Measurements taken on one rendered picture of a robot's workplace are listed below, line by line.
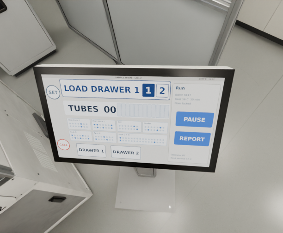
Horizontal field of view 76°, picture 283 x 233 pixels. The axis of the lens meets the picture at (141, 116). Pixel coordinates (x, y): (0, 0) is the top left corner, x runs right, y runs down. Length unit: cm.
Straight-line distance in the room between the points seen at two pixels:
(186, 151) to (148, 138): 12
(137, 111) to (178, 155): 18
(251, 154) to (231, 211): 49
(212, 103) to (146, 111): 17
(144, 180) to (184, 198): 34
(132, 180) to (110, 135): 101
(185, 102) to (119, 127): 20
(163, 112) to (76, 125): 26
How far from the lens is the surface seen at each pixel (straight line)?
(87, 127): 56
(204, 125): 53
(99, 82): 50
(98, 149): 59
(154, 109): 50
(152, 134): 53
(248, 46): 250
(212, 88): 49
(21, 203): 102
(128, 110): 50
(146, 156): 57
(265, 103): 207
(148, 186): 152
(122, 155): 58
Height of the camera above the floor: 155
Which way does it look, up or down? 63 degrees down
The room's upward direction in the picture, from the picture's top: 9 degrees counter-clockwise
